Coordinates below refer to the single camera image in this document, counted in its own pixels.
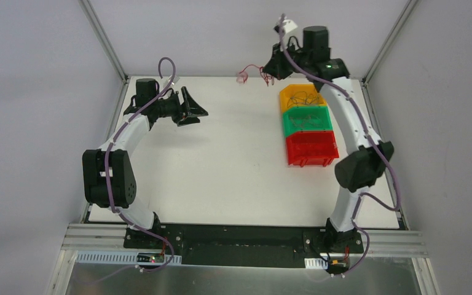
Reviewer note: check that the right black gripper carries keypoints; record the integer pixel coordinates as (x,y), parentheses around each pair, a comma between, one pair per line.
(275,64)

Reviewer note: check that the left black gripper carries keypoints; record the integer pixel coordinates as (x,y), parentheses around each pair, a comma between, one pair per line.
(182,107)

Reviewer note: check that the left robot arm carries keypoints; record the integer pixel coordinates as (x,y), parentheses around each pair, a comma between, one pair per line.
(109,180)

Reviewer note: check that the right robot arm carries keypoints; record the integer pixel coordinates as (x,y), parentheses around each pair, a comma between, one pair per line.
(367,154)

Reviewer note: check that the yellow plastic bin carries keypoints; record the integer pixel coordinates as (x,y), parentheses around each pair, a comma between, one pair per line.
(301,95)

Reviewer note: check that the green plastic bin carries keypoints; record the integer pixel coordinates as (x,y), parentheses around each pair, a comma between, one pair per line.
(306,119)

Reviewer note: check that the red plastic bin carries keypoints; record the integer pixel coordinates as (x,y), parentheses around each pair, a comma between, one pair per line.
(311,148)

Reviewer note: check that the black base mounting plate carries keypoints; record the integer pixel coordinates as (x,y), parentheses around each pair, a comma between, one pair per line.
(245,246)

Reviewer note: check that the left circuit board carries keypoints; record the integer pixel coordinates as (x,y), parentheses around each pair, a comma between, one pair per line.
(150,258)

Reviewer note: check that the circuit board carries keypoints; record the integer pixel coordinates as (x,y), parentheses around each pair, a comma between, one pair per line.
(150,258)
(337,267)

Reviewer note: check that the right circuit board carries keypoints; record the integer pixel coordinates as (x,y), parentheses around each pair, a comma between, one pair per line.
(337,267)

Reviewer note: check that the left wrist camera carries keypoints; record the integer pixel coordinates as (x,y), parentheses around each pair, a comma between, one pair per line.
(170,81)

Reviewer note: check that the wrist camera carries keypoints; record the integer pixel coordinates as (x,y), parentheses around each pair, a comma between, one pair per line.
(286,27)
(170,81)

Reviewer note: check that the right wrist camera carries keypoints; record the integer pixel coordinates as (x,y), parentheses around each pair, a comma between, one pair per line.
(286,27)

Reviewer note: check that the left white cable duct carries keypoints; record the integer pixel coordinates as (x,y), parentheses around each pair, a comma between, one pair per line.
(121,258)

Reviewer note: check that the white cable duct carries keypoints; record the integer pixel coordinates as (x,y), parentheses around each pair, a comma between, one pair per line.
(121,258)
(316,263)

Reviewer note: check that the aluminium frame rail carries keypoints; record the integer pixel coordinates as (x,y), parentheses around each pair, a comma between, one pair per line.
(393,262)

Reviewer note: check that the right white cable duct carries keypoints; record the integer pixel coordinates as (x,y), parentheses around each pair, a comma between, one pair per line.
(316,263)

